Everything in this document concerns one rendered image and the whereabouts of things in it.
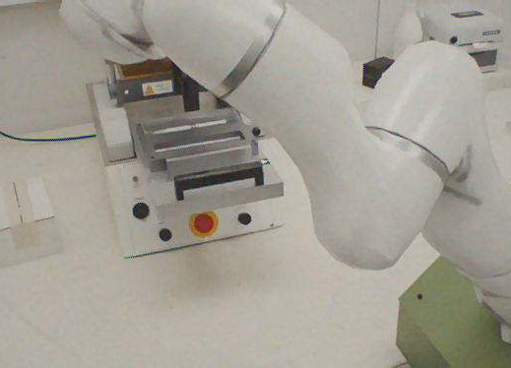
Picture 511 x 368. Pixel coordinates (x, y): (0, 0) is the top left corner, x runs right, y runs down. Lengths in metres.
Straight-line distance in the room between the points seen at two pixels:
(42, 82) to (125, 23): 1.28
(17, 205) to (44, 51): 0.60
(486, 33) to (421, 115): 1.43
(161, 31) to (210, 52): 0.05
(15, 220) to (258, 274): 0.49
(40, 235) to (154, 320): 0.32
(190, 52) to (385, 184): 0.22
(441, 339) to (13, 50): 1.35
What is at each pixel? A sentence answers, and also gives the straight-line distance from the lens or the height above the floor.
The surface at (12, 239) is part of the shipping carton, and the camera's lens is 1.37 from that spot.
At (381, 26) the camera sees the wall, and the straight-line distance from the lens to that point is 2.22.
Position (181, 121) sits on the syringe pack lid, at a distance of 1.28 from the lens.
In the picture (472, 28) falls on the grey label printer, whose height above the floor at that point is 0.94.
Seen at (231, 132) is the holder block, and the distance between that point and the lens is 1.24.
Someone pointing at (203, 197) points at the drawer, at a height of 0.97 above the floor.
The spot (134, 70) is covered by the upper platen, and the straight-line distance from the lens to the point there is 1.40.
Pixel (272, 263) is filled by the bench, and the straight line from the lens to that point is 1.29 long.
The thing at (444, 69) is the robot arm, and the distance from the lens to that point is 0.68.
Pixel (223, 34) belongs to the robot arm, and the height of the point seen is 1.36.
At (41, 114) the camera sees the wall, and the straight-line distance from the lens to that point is 1.96.
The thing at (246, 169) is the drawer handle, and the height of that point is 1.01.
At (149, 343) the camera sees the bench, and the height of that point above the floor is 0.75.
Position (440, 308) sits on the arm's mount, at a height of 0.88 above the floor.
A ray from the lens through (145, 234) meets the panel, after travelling 1.33.
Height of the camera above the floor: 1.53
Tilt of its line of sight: 30 degrees down
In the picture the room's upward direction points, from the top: 2 degrees counter-clockwise
